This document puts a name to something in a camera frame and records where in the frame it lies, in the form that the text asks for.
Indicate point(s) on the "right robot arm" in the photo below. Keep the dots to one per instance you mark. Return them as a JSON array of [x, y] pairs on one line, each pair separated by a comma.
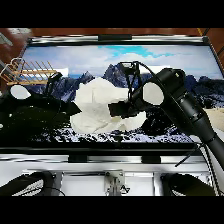
[[186, 110]]

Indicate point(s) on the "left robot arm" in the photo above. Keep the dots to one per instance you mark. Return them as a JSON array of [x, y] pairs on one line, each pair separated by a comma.
[[30, 113]]

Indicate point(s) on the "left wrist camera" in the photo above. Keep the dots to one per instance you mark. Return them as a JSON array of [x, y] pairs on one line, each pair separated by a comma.
[[52, 81]]

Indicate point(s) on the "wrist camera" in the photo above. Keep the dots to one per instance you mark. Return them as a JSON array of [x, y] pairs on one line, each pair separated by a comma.
[[52, 81], [126, 71]]

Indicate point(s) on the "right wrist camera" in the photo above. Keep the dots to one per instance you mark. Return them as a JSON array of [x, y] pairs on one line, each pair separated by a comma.
[[126, 71]]

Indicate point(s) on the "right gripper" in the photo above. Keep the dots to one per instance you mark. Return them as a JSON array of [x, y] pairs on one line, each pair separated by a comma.
[[121, 109]]

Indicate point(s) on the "white shirt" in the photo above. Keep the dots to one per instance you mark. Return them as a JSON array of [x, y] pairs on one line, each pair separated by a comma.
[[95, 106]]

